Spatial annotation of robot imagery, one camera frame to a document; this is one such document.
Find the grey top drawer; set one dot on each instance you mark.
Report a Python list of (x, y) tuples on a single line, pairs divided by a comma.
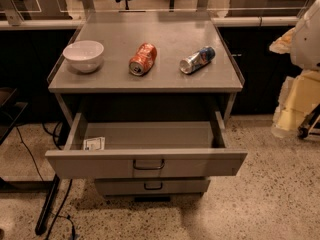
[(146, 150)]

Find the grey drawer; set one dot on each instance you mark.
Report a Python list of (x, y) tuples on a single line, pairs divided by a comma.
[(146, 150), (152, 186)]

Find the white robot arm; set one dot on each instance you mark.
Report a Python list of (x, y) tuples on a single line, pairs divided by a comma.
[(305, 45)]

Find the grey metal drawer cabinet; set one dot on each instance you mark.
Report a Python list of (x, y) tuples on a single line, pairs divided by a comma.
[(147, 96)]

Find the white packet in drawer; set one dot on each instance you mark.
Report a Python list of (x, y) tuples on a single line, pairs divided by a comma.
[(97, 143)]

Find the grey bottom drawer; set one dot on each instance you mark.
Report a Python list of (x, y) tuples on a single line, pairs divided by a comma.
[(152, 186)]

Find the orange soda can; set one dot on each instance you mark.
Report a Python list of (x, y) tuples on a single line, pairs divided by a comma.
[(143, 60)]

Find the blue silver soda can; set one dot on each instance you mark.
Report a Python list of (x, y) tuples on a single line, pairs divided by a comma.
[(197, 60)]

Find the white ceramic bowl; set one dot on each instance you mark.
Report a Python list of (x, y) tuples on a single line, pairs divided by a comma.
[(85, 56)]

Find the black table leg frame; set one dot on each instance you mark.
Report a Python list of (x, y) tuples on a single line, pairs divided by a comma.
[(10, 112)]

